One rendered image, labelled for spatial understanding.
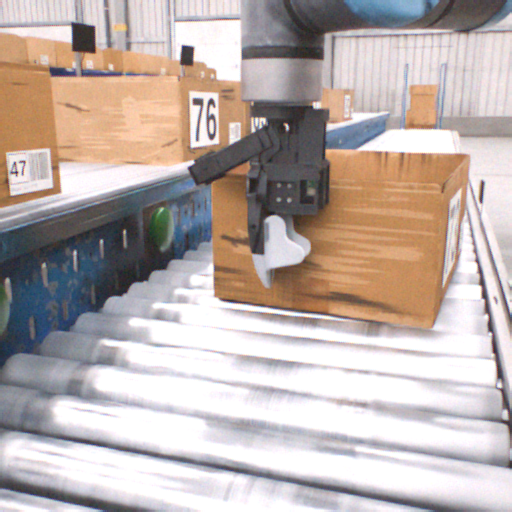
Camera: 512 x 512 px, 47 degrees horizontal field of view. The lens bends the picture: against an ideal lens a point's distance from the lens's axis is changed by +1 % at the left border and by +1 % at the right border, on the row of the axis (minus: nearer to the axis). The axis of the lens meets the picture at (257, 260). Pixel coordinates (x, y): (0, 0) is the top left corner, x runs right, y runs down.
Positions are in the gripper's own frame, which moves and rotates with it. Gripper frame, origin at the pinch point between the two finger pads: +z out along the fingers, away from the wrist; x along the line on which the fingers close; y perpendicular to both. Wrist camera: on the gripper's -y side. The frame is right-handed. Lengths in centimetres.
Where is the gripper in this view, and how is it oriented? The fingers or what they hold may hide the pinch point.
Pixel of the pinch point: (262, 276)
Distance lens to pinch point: 70.8
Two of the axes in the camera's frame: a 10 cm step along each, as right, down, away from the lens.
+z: 0.0, 9.6, 2.7
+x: 2.9, -2.6, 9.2
